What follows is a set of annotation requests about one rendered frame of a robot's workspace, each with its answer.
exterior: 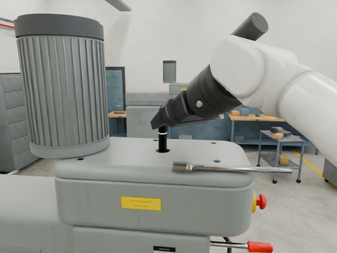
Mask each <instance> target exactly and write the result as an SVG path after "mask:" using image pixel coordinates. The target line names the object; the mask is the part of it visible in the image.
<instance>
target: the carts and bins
mask: <svg viewBox="0 0 337 253"><path fill-rule="evenodd" d="M262 133H264V134H265V135H267V136H269V137H270V138H272V139H274V140H276V141H277V142H278V143H277V153H276V154H273V153H272V152H268V153H267V154H260V152H261V141H262ZM283 142H302V148H301V156H300V163H299V166H298V165H297V164H295V163H294V162H292V161H291V160H289V158H288V157H287V156H284V155H282V154H281V152H282V143H283ZM304 145H305V140H303V139H300V138H298V137H296V136H294V135H292V134H291V132H288V131H285V130H284V129H283V128H281V127H271V128H270V131H263V130H260V141H259V153H258V164H257V165H256V166H257V167H260V165H259V164H260V157H261V158H262V159H264V160H265V161H266V162H267V163H268V164H269V165H271V166H272V167H286V168H289V169H299V171H298V179H297V180H296V182H297V183H300V182H301V179H300V175H301V169H302V160H303V152H304ZM279 148H280V150H279ZM7 175H20V174H19V170H13V171H11V172H9V173H8V174H7ZM276 176H277V173H274V180H273V181H272V182H273V183H274V184H276V183H277V180H276Z"/></svg>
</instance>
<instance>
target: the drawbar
mask: <svg viewBox="0 0 337 253"><path fill-rule="evenodd" d="M158 132H159V133H167V125H166V124H165V125H163V126H161V127H159V128H158ZM158 152H159V153H167V134H165V135H160V134H158Z"/></svg>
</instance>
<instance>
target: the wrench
mask: <svg viewBox="0 0 337 253"><path fill-rule="evenodd" d="M173 166H178V167H172V172H186V171H187V172H192V170H200V171H227V172H254V173H281V174H292V171H291V170H290V169H289V168H286V167H257V166H228V165H199V164H192V163H189V162H173Z"/></svg>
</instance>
